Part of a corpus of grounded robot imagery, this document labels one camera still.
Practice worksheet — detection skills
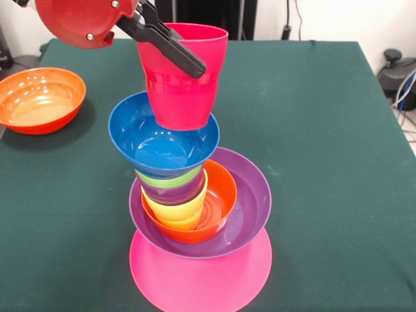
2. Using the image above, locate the cable bundle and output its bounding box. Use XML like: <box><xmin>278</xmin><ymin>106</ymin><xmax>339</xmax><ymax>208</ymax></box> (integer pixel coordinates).
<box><xmin>391</xmin><ymin>70</ymin><xmax>416</xmax><ymax>142</ymax></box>

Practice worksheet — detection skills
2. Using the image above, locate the pink bowl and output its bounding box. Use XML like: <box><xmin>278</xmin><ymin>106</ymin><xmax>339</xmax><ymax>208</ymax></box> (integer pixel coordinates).
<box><xmin>129</xmin><ymin>226</ymin><xmax>273</xmax><ymax>312</ymax></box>

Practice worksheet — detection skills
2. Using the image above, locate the large orange bowl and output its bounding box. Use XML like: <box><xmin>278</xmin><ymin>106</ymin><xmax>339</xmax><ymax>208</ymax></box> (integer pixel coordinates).
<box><xmin>0</xmin><ymin>67</ymin><xmax>87</xmax><ymax>136</ymax></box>

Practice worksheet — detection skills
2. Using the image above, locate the purple cup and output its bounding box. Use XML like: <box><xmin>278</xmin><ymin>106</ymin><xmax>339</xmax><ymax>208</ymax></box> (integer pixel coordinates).
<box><xmin>139</xmin><ymin>175</ymin><xmax>207</xmax><ymax>206</ymax></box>

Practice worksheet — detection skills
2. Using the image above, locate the dark green tablecloth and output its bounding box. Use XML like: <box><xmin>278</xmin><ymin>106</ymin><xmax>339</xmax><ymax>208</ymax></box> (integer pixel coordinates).
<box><xmin>0</xmin><ymin>38</ymin><xmax>416</xmax><ymax>312</ymax></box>

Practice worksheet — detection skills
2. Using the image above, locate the black wall plug cable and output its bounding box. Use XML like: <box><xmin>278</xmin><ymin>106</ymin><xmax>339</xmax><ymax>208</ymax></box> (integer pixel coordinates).
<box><xmin>281</xmin><ymin>0</ymin><xmax>304</xmax><ymax>40</ymax></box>

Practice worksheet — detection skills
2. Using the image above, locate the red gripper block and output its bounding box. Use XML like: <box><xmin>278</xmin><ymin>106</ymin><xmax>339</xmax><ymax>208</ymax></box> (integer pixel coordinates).
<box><xmin>34</xmin><ymin>0</ymin><xmax>207</xmax><ymax>80</ymax></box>

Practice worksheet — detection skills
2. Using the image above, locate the purple bowl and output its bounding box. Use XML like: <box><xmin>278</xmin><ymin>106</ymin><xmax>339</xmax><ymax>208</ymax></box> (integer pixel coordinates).
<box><xmin>129</xmin><ymin>146</ymin><xmax>273</xmax><ymax>260</ymax></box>

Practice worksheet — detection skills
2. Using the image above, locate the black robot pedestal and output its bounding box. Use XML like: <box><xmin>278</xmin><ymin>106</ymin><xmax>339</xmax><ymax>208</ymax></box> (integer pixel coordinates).
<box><xmin>152</xmin><ymin>0</ymin><xmax>257</xmax><ymax>40</ymax></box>

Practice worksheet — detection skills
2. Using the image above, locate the red cup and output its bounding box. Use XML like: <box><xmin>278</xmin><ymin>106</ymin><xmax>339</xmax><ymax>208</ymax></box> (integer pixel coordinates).
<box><xmin>137</xmin><ymin>22</ymin><xmax>229</xmax><ymax>131</ymax></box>

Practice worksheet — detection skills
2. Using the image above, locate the blue bowl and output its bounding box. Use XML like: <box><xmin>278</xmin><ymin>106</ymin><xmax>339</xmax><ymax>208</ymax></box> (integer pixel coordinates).
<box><xmin>107</xmin><ymin>90</ymin><xmax>221</xmax><ymax>179</ymax></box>

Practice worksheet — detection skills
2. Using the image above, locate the yellow cup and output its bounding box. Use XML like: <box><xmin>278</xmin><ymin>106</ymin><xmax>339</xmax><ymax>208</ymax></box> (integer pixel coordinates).
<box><xmin>140</xmin><ymin>171</ymin><xmax>209</xmax><ymax>231</ymax></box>

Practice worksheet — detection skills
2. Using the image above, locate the small orange bowl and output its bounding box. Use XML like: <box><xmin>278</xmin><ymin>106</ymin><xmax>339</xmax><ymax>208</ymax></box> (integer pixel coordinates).
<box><xmin>140</xmin><ymin>159</ymin><xmax>239</xmax><ymax>244</ymax></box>

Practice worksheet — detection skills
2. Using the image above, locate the black pedestal foot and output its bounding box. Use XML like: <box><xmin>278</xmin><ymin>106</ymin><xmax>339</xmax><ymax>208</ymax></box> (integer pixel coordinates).
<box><xmin>12</xmin><ymin>44</ymin><xmax>49</xmax><ymax>69</ymax></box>
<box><xmin>376</xmin><ymin>48</ymin><xmax>416</xmax><ymax>96</ymax></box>

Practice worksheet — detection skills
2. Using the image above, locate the green cup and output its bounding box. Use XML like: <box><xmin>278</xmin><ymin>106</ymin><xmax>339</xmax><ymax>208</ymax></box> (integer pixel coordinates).
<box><xmin>135</xmin><ymin>164</ymin><xmax>205</xmax><ymax>189</ymax></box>

